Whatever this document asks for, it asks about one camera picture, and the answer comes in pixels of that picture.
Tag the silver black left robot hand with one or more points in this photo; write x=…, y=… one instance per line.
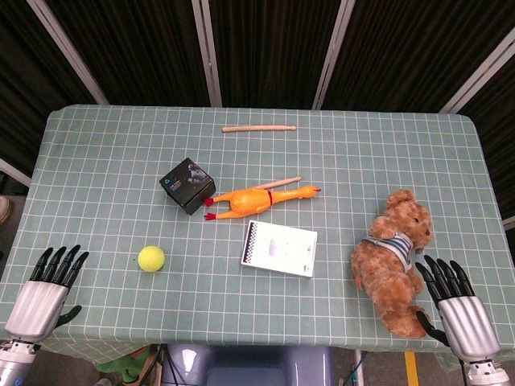
x=38, y=303

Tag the white flat product box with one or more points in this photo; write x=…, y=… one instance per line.
x=279, y=249

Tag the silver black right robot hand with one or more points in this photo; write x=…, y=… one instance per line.
x=468, y=325

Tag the black cardboard box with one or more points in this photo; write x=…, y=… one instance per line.
x=187, y=187

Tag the yellow tennis ball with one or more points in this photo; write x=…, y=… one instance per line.
x=151, y=259

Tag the green checkered tablecloth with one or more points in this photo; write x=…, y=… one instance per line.
x=257, y=161

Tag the white frame post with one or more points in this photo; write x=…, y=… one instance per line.
x=509, y=223
x=68, y=54
x=479, y=68
x=14, y=172
x=333, y=54
x=207, y=52

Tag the wooden drumstick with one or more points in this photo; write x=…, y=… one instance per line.
x=281, y=182
x=257, y=128

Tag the green plush toy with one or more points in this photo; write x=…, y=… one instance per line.
x=120, y=366

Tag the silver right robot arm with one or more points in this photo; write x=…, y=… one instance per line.
x=484, y=374

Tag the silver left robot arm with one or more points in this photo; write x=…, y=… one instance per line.
x=16, y=362

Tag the white shoe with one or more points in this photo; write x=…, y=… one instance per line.
x=4, y=210

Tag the white table leg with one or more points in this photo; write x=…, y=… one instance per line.
x=359, y=370

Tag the brown teddy bear striped shirt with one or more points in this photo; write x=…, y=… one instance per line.
x=386, y=277

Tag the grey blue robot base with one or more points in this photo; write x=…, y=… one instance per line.
x=249, y=366

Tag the yellow floor tape strip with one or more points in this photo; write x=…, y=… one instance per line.
x=411, y=370

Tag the orange rubber chicken toy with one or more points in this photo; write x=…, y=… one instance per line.
x=247, y=201

